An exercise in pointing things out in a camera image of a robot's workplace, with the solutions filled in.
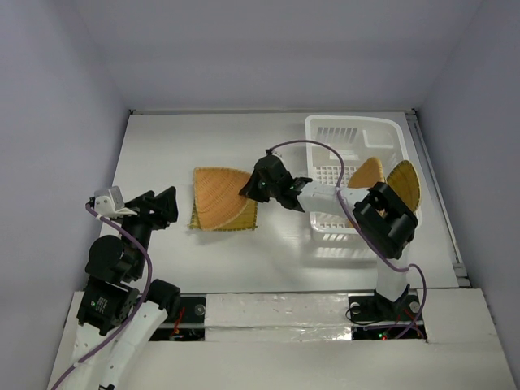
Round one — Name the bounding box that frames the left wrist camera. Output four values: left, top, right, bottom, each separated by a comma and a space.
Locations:
89, 186, 137, 219

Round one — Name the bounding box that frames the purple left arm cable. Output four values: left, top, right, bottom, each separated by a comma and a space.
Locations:
50, 202, 155, 389

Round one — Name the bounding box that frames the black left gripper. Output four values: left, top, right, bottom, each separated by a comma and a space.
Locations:
119, 184, 178, 275

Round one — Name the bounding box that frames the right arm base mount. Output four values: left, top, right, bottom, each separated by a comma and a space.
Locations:
345, 292, 420, 326

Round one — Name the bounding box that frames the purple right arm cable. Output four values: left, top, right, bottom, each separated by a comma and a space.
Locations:
266, 140, 427, 340

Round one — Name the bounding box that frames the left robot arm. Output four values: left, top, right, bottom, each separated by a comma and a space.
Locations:
52, 186, 181, 389

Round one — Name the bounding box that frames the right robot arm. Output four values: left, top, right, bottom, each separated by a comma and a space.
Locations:
239, 154, 418, 319

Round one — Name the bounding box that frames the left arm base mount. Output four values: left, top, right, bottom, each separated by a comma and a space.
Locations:
149, 295, 206, 341

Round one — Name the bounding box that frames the round orange woven plate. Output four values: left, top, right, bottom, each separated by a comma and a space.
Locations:
192, 166, 254, 231

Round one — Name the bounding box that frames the square woven bamboo plate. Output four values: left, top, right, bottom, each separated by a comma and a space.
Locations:
186, 170, 260, 233

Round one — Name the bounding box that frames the yellow woven fan plate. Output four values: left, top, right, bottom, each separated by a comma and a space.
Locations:
386, 160, 422, 213

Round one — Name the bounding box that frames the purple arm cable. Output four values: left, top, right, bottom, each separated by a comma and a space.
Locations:
266, 140, 427, 340
50, 202, 155, 389

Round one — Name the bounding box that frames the silver foil covered panel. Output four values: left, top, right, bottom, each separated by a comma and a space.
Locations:
204, 293, 352, 343

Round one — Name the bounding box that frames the white plastic dish rack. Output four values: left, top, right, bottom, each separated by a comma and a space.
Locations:
304, 114, 423, 236

